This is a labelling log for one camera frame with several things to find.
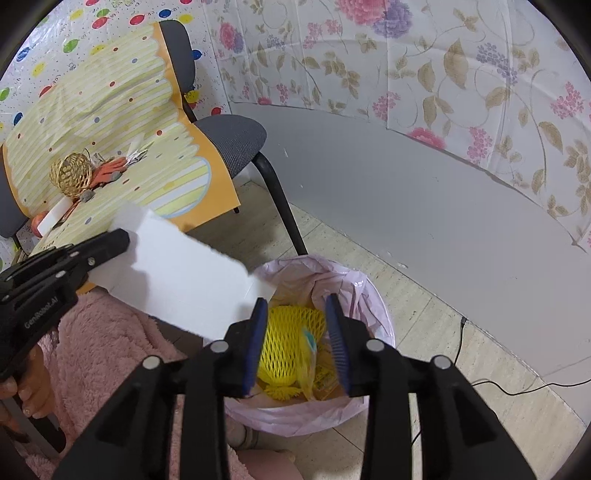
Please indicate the clear yellow snack wrapper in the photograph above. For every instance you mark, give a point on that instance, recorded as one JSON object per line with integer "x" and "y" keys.
{"x": 316, "y": 373}

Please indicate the yellow striped chair cover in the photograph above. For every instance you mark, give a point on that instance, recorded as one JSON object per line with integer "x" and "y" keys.
{"x": 126, "y": 92}

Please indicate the pink trash bag bin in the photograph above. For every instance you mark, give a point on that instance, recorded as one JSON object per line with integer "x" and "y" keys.
{"x": 278, "y": 404}

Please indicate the pink fluffy rug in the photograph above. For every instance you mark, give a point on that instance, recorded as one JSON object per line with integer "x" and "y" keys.
{"x": 97, "y": 344}

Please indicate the red apple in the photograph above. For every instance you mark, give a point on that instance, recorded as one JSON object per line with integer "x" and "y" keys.
{"x": 35, "y": 222}

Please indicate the woven bamboo basket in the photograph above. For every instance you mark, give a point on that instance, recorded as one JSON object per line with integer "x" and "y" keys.
{"x": 72, "y": 174}

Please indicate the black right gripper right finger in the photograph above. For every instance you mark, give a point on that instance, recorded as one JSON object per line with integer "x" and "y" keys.
{"x": 419, "y": 406}

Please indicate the small crumpled silver wrapper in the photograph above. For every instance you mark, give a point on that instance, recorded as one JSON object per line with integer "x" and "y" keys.
{"x": 136, "y": 152}

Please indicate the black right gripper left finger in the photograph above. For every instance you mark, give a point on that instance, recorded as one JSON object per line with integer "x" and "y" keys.
{"x": 130, "y": 437}

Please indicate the dark grey chair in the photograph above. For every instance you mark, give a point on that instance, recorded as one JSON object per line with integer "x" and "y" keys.
{"x": 238, "y": 139}

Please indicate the yellow foam fruit net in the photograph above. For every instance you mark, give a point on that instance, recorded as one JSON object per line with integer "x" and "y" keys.
{"x": 290, "y": 350}

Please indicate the white paper sheet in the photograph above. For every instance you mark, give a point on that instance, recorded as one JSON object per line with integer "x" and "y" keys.
{"x": 177, "y": 279}

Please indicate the person's left hand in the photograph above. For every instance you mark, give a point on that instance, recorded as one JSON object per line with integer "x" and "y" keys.
{"x": 33, "y": 388}

